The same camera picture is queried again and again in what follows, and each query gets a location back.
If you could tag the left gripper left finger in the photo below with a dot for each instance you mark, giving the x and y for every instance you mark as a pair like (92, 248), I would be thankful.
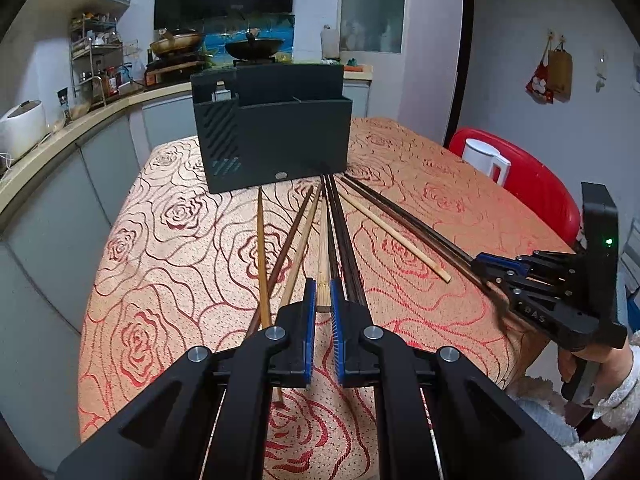
(206, 416)

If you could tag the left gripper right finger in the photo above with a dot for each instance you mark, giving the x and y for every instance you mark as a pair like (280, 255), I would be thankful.
(437, 415)

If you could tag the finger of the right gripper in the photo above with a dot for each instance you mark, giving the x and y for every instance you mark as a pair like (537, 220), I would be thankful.
(495, 279)
(485, 265)

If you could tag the pale bamboo chopstick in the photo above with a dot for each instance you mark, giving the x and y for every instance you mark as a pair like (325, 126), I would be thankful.
(422, 256)

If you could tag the brown wooden chopstick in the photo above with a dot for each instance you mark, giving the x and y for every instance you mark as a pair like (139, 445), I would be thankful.
(264, 305)

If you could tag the black chopstick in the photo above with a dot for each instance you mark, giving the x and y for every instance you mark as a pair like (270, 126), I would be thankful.
(333, 261)
(345, 239)
(352, 254)

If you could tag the dark brown chopstick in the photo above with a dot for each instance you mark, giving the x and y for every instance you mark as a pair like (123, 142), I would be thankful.
(278, 266)

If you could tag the tan wooden chopstick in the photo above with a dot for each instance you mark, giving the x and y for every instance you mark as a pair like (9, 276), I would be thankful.
(299, 253)

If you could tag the person's right hand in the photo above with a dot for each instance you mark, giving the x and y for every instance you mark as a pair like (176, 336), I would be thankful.
(593, 373)

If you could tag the red plastic chair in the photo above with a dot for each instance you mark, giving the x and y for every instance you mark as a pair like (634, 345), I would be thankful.
(534, 184)

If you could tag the rose pattern tablecloth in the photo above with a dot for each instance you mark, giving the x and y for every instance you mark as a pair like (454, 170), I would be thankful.
(327, 432)

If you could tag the red hanging cloth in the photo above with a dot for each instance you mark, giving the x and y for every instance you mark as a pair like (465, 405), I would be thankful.
(537, 87)

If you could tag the brown hanging board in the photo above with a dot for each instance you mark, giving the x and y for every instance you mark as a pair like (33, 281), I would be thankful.
(560, 72)

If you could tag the dark green utensil holder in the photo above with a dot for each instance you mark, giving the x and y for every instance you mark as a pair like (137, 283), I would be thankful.
(262, 124)

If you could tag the white plastic bottle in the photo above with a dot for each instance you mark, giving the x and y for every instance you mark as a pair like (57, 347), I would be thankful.
(330, 43)

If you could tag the frosted glass window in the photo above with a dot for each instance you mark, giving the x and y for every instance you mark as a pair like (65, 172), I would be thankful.
(372, 25)

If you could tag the black wok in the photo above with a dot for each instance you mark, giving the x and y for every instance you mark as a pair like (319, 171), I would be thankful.
(253, 48)

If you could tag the white rice cooker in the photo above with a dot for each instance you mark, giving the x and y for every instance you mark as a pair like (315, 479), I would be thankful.
(22, 127)

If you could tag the small dark bottle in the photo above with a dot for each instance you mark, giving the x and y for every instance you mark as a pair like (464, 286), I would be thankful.
(64, 104)

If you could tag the bronze cooking pot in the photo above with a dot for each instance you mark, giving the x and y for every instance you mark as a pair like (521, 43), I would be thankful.
(177, 42)

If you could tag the metal spice rack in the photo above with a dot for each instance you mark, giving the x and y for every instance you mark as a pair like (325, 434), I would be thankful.
(95, 55)

